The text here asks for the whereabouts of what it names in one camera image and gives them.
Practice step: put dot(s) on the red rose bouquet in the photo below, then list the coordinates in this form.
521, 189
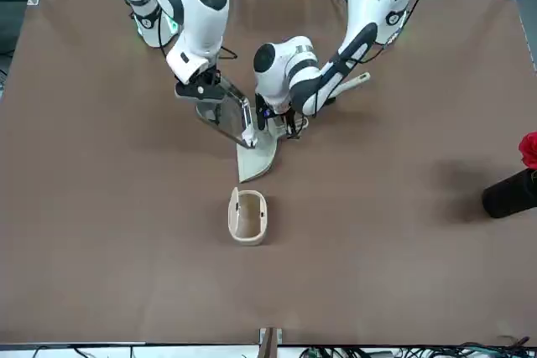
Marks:
529, 150

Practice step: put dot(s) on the cream hand brush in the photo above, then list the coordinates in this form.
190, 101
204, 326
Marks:
352, 83

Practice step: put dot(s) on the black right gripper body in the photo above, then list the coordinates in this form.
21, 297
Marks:
211, 76

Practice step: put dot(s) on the cream plastic dustpan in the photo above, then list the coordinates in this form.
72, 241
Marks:
256, 161

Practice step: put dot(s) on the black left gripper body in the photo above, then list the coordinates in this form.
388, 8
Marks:
289, 110

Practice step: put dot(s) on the black cylindrical vase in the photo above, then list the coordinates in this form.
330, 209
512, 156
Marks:
509, 198

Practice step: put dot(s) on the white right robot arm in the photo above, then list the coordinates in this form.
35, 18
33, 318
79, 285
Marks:
201, 18

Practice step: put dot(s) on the rectangular metal tray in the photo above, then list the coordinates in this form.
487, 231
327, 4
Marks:
233, 119

